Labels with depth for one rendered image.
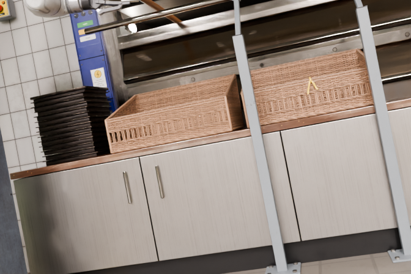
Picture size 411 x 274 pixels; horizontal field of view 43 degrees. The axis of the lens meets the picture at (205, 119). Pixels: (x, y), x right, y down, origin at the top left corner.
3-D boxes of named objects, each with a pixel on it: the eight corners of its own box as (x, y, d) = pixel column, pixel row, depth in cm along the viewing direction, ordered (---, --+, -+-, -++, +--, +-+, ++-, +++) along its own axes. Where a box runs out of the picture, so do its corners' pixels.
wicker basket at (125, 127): (142, 146, 274) (133, 95, 275) (247, 126, 263) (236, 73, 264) (108, 155, 227) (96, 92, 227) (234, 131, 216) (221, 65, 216)
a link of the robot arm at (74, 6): (73, 16, 223) (86, 14, 222) (66, 10, 214) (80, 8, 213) (71, -5, 223) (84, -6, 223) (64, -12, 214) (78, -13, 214)
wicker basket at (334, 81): (255, 125, 262) (245, 71, 262) (370, 103, 252) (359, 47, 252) (245, 129, 214) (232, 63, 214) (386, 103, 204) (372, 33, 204)
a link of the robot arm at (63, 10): (73, 16, 224) (64, 14, 211) (38, 20, 225) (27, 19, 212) (70, -9, 223) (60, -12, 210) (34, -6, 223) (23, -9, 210)
